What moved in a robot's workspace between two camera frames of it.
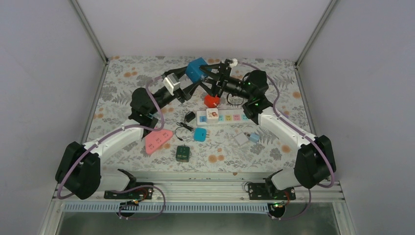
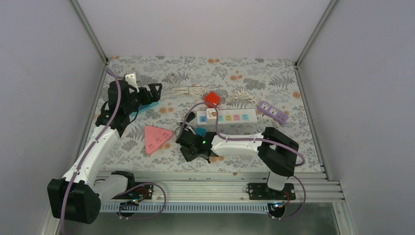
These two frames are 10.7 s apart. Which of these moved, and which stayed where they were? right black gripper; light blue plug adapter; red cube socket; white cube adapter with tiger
Moved: right black gripper
Stayed: light blue plug adapter; red cube socket; white cube adapter with tiger
